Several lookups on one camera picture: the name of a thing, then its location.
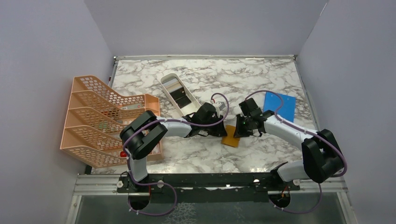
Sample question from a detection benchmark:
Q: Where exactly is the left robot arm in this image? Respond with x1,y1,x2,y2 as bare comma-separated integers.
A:
120,102,227,192

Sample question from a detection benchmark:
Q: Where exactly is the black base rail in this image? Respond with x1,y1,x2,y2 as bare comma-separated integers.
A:
116,173,300,203

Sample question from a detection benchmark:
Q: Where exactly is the peach plastic file rack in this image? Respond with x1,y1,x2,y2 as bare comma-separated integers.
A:
60,75,160,168

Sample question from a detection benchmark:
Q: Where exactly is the yellow leather card holder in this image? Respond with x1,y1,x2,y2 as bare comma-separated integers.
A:
221,125,240,147

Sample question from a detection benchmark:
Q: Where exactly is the black VIP card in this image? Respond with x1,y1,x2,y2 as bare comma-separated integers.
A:
170,87,186,100

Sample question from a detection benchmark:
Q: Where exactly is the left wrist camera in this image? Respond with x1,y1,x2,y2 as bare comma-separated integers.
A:
213,102,226,111

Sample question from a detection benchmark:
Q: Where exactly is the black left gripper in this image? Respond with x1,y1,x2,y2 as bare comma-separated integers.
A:
200,114,227,137

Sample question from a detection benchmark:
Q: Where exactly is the white plastic card tray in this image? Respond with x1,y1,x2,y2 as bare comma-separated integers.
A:
159,73,201,116

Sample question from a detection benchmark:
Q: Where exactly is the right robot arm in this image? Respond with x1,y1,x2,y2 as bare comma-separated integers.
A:
233,98,346,190

